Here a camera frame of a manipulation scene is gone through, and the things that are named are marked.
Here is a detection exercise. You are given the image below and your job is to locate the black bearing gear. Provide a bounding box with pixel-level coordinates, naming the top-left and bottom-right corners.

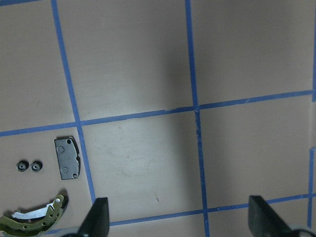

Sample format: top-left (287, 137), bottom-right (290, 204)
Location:
top-left (16, 160), bottom-right (29, 172)

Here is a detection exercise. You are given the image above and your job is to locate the small gear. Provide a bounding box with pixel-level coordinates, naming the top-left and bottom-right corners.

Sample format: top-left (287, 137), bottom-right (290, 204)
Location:
top-left (31, 160), bottom-right (43, 172)

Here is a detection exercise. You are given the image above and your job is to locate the black brake pad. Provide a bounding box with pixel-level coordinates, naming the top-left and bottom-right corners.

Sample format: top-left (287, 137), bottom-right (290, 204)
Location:
top-left (54, 136), bottom-right (81, 180)

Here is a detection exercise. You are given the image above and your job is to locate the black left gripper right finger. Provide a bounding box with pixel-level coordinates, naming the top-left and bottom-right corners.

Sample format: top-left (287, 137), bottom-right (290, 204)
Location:
top-left (248, 196), bottom-right (293, 237)

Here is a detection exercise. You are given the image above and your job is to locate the olive brake shoe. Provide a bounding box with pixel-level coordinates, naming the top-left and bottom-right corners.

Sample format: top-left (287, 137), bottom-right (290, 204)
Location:
top-left (0, 189), bottom-right (69, 237)

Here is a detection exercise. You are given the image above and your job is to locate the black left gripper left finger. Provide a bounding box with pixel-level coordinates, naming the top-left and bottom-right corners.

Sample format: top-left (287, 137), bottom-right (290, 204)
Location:
top-left (78, 197), bottom-right (110, 237)

